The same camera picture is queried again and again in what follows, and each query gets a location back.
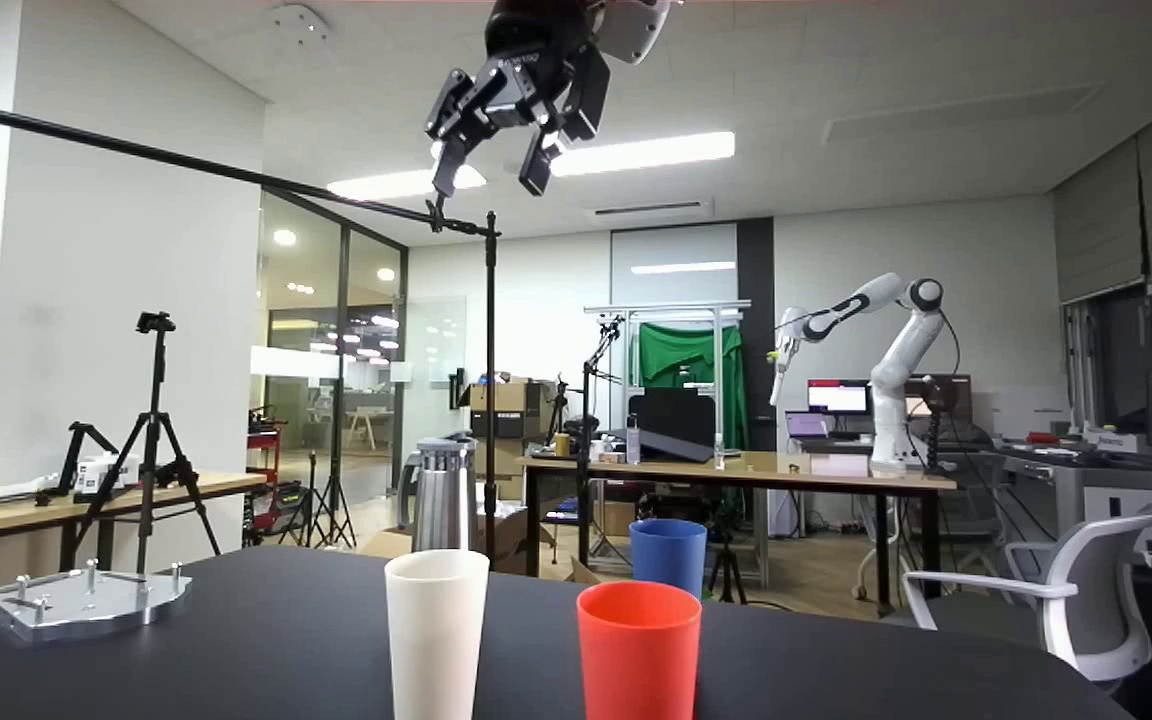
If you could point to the blue plastic cup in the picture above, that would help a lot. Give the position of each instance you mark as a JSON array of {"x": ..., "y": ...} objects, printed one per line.
[{"x": 669, "y": 554}]

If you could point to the black camera tripod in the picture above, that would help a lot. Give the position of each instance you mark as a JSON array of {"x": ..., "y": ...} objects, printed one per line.
[{"x": 150, "y": 457}]

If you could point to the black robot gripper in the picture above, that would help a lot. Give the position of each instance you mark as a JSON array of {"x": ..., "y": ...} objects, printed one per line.
[{"x": 558, "y": 41}]

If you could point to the wooden background desk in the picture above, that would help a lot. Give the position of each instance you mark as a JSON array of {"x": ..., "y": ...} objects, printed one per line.
[{"x": 745, "y": 468}]

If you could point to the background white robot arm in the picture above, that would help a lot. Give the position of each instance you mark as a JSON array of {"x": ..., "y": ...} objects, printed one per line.
[{"x": 927, "y": 316}]

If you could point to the red plastic cup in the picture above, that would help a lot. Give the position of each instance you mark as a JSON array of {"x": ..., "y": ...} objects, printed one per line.
[{"x": 639, "y": 649}]

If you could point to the left wooden side table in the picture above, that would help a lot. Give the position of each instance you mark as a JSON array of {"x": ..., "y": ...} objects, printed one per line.
[{"x": 58, "y": 514}]

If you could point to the white plastic cup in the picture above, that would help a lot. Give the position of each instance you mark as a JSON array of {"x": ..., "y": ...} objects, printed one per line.
[{"x": 435, "y": 635}]

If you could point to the cardboard boxes stack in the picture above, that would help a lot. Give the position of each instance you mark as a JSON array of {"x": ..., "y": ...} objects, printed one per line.
[{"x": 505, "y": 421}]

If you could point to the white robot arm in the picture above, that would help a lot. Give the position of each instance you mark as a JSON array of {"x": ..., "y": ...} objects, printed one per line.
[{"x": 627, "y": 29}]

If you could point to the black boom pole stand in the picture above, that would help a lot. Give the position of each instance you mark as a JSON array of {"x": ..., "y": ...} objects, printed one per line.
[{"x": 277, "y": 187}]

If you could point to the stainless steel thermos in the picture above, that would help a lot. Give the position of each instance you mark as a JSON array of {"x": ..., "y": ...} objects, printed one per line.
[{"x": 443, "y": 492}]

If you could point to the metal mounting plate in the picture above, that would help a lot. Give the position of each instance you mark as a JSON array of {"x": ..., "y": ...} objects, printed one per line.
[{"x": 90, "y": 600}]

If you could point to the white office chair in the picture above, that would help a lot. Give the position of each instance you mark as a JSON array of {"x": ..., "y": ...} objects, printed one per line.
[{"x": 1084, "y": 597}]

